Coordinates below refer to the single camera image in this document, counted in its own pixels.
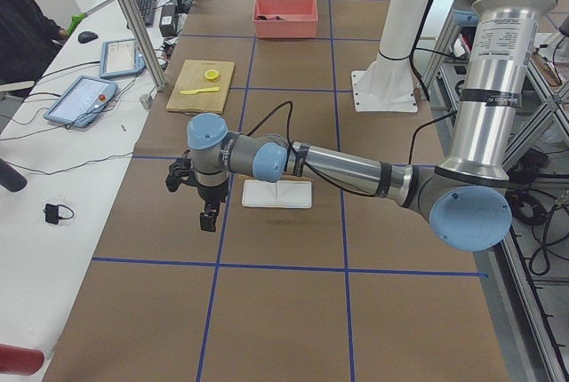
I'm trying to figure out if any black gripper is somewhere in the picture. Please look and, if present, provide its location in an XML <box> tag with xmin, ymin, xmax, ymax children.
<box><xmin>194</xmin><ymin>171</ymin><xmax>228</xmax><ymax>232</ymax></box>

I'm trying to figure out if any pink and grey cloth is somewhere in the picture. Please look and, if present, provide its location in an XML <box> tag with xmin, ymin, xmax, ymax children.
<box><xmin>254</xmin><ymin>14</ymin><xmax>287</xmax><ymax>21</ymax></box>

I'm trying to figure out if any pink plastic bin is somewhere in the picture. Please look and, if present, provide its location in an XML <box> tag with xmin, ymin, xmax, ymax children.
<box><xmin>252</xmin><ymin>0</ymin><xmax>319</xmax><ymax>39</ymax></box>

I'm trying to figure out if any black power box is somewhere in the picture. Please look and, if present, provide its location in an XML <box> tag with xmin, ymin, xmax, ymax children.
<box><xmin>159</xmin><ymin>4</ymin><xmax>179</xmax><ymax>37</ymax></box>

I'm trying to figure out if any yellow plastic knife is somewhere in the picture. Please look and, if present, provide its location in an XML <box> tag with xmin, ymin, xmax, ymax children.
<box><xmin>179</xmin><ymin>86</ymin><xmax>220</xmax><ymax>96</ymax></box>

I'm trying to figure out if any black keyboard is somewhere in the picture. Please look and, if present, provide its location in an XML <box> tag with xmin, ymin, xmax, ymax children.
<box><xmin>134</xmin><ymin>0</ymin><xmax>157</xmax><ymax>27</ymax></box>

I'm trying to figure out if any bamboo cutting board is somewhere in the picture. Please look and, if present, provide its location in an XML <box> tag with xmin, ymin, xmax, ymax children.
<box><xmin>166</xmin><ymin>60</ymin><xmax>235</xmax><ymax>114</ymax></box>

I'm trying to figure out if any teach pendant near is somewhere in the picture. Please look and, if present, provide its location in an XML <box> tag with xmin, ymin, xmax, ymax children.
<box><xmin>44</xmin><ymin>76</ymin><xmax>118</xmax><ymax>128</ymax></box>

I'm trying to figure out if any teach pendant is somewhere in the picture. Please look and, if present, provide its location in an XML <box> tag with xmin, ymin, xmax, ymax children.
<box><xmin>44</xmin><ymin>76</ymin><xmax>118</xmax><ymax>128</ymax></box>
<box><xmin>99</xmin><ymin>39</ymin><xmax>146</xmax><ymax>79</ymax></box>

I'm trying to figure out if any teach pendant far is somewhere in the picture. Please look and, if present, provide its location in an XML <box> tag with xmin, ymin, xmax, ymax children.
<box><xmin>99</xmin><ymin>39</ymin><xmax>146</xmax><ymax>79</ymax></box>

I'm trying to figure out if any black computer mouse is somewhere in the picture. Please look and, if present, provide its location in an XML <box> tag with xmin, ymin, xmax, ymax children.
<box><xmin>77</xmin><ymin>31</ymin><xmax>99</xmax><ymax>44</ymax></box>

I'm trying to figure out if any red cylinder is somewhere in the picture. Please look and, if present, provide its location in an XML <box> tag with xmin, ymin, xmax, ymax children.
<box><xmin>0</xmin><ymin>344</ymin><xmax>45</xmax><ymax>376</ymax></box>

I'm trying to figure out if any person in black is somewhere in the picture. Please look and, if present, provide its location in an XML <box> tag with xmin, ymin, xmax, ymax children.
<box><xmin>0</xmin><ymin>0</ymin><xmax>68</xmax><ymax>84</ymax></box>

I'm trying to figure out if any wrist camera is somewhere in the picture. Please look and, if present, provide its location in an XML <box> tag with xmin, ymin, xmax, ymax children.
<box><xmin>165</xmin><ymin>149</ymin><xmax>196</xmax><ymax>193</ymax></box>

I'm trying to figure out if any black clip with cable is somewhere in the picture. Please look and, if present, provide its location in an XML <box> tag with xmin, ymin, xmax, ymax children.
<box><xmin>44</xmin><ymin>203</ymin><xmax>75</xmax><ymax>225</ymax></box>

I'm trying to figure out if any aluminium frame post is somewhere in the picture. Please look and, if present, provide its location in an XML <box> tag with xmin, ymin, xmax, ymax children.
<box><xmin>117</xmin><ymin>0</ymin><xmax>166</xmax><ymax>92</ymax></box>

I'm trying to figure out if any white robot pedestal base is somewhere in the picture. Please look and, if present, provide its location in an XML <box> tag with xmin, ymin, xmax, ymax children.
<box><xmin>351</xmin><ymin>0</ymin><xmax>429</xmax><ymax>113</ymax></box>

